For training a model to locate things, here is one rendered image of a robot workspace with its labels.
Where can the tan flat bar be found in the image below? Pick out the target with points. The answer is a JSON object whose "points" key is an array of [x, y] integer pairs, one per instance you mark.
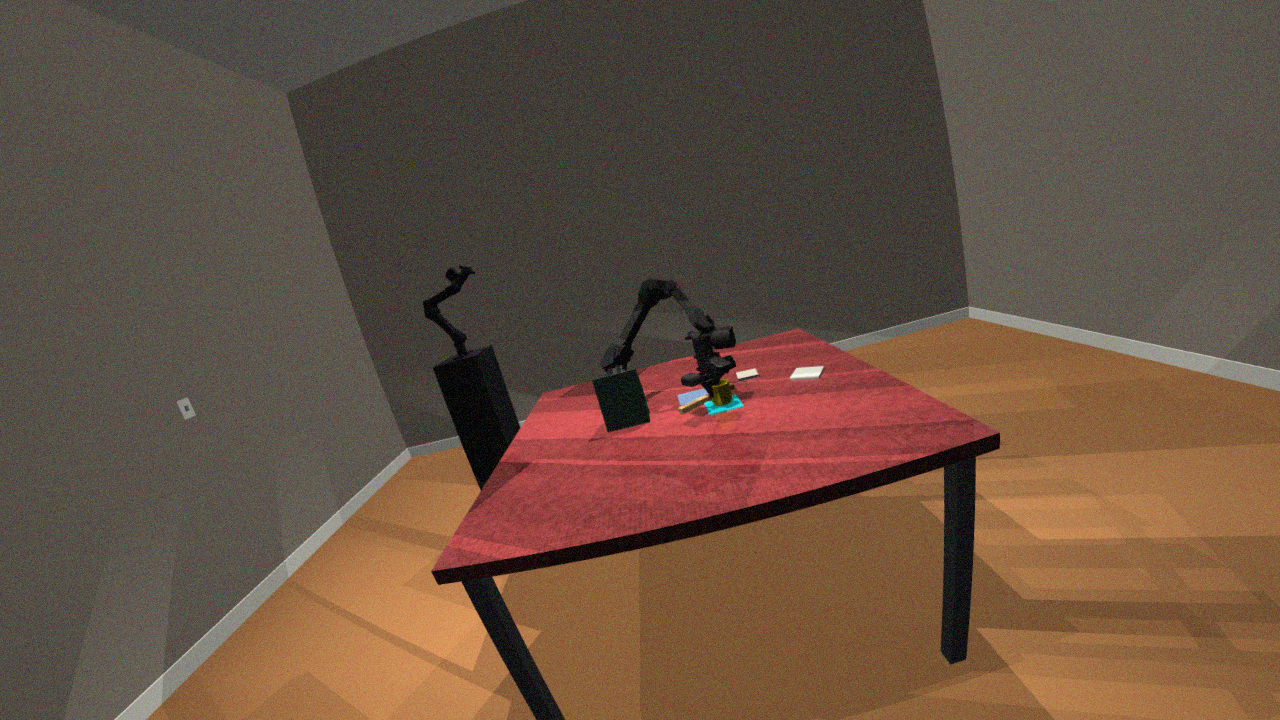
{"points": [[699, 402]]}

